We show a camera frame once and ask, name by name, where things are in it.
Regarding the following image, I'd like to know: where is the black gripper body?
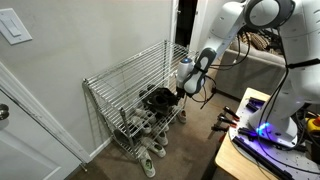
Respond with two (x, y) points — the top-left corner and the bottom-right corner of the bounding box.
(174, 86), (187, 101)

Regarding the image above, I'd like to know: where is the black sneaker with white swoosh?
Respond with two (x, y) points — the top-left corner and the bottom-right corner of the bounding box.
(146, 87), (179, 116)

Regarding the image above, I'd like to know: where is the white sneaker orange insole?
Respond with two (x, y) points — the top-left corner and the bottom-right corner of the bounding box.
(176, 109), (188, 125)

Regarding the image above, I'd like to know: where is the grey sofa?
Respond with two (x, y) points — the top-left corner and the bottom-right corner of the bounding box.
(213, 39), (288, 101)

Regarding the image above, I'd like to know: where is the white sneaker green insole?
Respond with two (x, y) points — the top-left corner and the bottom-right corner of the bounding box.
(137, 145), (157, 179)

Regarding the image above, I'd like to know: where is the patterned brown throw pillow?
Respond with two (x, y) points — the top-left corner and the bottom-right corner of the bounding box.
(238, 31), (280, 55)

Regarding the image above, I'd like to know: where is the white baseboard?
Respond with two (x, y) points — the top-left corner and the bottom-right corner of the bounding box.
(88, 136), (114, 160)

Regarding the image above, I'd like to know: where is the red yellow emergency stop button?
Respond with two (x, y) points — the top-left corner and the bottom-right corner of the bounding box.
(305, 115), (320, 135)

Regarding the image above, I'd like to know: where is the white panel door with deadbolt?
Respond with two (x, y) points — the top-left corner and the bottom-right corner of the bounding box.
(0, 89), (83, 180)

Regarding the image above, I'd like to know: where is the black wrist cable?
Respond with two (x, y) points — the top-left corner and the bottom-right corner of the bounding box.
(191, 74), (218, 110)

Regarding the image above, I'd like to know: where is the chrome wire shelf rack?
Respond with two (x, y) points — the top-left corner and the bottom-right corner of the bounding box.
(82, 39), (198, 162)

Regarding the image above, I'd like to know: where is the small black bracket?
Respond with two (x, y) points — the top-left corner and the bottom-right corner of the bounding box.
(245, 101), (260, 113)
(249, 96), (267, 105)

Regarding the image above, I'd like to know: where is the short black aluminium rail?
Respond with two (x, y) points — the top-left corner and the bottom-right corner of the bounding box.
(237, 127), (268, 141)

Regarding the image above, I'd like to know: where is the long black aluminium rail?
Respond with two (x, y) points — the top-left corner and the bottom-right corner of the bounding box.
(232, 135), (295, 180)

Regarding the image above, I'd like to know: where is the grey round base plate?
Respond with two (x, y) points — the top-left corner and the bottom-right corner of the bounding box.
(228, 96), (320, 180)

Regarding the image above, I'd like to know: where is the white door frame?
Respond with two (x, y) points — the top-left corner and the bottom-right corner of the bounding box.
(0, 61), (93, 164)

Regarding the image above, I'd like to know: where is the metal door handle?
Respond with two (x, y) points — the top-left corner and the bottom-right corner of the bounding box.
(0, 103), (10, 121)

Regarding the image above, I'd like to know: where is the white light switch plate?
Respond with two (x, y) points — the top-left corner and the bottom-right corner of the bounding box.
(0, 7), (34, 46)

